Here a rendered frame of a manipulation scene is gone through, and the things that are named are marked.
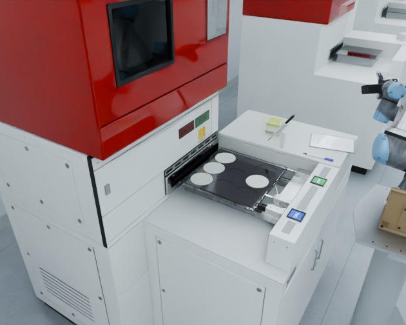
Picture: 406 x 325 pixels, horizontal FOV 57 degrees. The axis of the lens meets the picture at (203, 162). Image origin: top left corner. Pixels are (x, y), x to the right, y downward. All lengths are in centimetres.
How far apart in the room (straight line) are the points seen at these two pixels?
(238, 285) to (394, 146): 82
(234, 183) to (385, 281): 79
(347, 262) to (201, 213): 135
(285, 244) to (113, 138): 67
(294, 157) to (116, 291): 99
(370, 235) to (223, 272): 60
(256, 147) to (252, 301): 74
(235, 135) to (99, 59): 97
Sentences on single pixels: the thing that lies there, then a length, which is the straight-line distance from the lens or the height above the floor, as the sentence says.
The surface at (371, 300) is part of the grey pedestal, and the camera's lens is 203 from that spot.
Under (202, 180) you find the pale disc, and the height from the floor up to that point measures 90.
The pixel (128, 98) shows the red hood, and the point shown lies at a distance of 126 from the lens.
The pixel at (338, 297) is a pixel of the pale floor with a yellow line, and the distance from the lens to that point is 250.
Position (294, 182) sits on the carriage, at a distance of 175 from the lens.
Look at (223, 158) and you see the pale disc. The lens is 184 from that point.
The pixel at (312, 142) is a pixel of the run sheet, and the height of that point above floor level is 97.
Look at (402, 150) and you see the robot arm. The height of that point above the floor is 111.
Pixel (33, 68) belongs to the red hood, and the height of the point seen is 148.
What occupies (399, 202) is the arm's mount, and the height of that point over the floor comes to 97.
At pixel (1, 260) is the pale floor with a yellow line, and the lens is 288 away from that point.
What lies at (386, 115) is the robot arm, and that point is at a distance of 198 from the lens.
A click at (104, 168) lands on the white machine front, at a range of 133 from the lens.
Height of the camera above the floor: 185
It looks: 32 degrees down
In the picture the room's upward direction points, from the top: straight up
